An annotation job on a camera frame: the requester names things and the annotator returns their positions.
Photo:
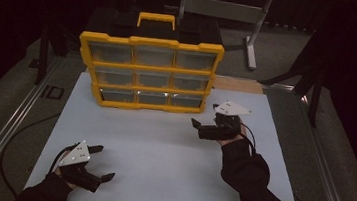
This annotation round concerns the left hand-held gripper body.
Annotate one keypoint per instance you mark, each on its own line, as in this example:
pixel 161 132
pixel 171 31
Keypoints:
pixel 76 156

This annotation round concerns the grey metal stand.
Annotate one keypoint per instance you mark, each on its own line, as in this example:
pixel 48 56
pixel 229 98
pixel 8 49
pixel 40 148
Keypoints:
pixel 223 9

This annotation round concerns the person's right hand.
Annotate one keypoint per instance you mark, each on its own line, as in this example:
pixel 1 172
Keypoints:
pixel 242 134

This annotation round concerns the aluminium floor rail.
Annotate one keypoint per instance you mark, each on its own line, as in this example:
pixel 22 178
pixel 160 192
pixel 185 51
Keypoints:
pixel 325 183
pixel 5 132

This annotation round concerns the yellow drawer cabinet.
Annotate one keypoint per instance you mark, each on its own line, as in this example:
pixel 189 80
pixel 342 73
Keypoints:
pixel 151 68

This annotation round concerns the grid of clear drawers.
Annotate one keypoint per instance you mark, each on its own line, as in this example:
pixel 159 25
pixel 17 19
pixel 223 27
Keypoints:
pixel 111 53

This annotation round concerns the person's left hand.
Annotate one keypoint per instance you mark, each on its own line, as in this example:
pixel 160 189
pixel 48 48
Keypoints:
pixel 57 171

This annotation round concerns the black stand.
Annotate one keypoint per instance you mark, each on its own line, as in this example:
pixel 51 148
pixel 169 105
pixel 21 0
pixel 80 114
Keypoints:
pixel 41 59
pixel 315 105

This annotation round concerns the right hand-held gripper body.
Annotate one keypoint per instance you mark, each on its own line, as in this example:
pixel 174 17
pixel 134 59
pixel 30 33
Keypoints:
pixel 227 129

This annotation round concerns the wooden board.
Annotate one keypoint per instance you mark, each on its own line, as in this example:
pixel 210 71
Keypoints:
pixel 238 85

